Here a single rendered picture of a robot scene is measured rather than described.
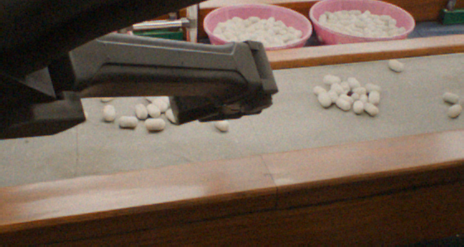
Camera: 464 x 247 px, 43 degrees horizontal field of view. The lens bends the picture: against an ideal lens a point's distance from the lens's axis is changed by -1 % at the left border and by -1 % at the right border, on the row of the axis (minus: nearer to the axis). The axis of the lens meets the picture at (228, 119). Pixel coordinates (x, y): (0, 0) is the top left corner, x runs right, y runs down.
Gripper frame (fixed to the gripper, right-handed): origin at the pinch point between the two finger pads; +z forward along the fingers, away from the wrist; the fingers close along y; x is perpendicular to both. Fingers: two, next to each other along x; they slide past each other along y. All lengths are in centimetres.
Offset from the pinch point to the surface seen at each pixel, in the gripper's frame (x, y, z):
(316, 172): 13.5, -13.6, -5.7
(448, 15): -26, -82, 53
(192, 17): -22.0, -1.5, 23.3
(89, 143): 3.3, 22.2, 9.9
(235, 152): 8.3, -2.9, 4.4
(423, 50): -11, -56, 26
